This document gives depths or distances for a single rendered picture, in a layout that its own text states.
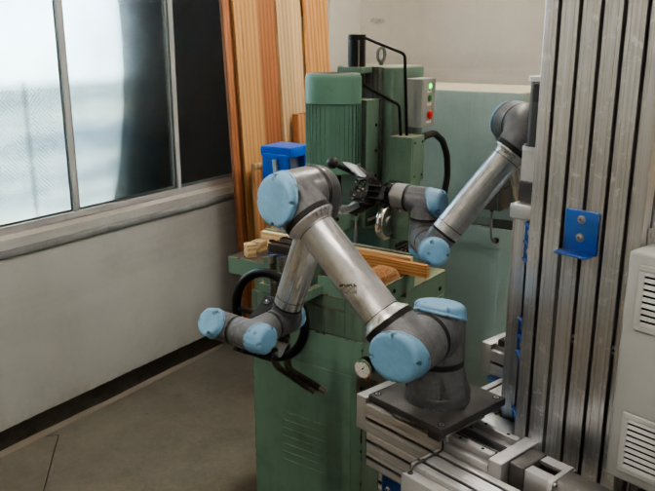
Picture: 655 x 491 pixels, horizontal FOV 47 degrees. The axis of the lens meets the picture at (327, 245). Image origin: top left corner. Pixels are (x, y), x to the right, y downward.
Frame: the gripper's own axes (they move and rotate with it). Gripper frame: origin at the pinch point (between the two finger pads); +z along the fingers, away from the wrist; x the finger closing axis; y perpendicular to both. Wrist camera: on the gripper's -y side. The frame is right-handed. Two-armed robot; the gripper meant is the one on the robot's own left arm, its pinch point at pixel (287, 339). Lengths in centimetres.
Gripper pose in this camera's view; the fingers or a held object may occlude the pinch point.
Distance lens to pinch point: 217.8
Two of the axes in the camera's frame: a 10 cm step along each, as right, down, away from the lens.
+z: 4.9, 2.9, 8.2
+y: -3.1, 9.4, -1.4
